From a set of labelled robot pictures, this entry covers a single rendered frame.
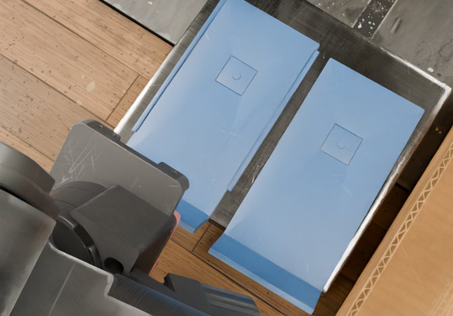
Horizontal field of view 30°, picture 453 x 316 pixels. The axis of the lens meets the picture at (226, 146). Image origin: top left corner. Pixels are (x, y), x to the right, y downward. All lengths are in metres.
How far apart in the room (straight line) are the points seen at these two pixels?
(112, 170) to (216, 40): 0.17
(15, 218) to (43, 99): 0.32
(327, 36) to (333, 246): 0.14
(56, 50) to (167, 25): 0.08
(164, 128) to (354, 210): 0.13
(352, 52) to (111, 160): 0.21
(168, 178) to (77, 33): 0.21
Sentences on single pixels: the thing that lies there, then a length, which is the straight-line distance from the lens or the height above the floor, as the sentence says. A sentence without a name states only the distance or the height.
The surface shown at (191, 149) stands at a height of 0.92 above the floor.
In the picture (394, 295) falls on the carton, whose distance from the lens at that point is 0.55.
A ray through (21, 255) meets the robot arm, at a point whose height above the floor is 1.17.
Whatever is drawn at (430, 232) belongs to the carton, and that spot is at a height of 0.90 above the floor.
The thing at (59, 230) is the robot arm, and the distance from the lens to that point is 0.37.
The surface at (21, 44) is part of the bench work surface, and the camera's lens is 0.60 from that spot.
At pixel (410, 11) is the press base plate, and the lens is 0.61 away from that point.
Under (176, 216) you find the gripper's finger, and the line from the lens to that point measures 0.45.
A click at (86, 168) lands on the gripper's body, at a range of 0.43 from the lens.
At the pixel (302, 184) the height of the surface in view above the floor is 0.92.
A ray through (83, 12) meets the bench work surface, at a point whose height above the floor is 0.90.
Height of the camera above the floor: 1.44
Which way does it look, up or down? 75 degrees down
